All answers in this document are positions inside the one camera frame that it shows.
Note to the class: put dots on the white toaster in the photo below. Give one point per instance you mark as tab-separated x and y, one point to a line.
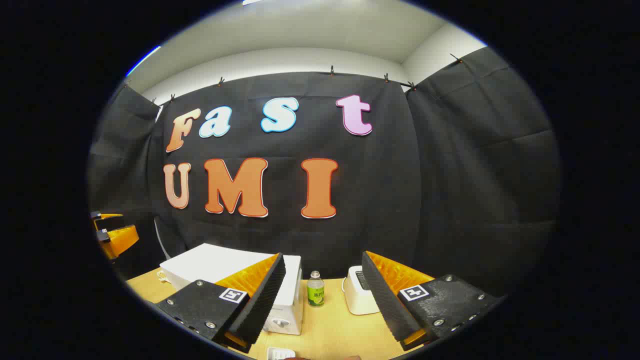
356	300

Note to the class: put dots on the white rectangular dish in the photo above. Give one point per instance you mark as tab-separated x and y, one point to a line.
280	354

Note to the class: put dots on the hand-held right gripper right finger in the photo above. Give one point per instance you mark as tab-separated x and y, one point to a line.
385	300

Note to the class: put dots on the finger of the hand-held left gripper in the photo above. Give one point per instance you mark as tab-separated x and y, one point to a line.
107	217
122	240

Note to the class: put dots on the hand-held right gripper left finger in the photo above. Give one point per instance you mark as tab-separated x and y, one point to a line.
265	295

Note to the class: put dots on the green label drink bottle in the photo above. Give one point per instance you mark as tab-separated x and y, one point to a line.
315	295

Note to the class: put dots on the white microwave oven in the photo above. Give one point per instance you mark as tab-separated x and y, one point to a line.
210	262

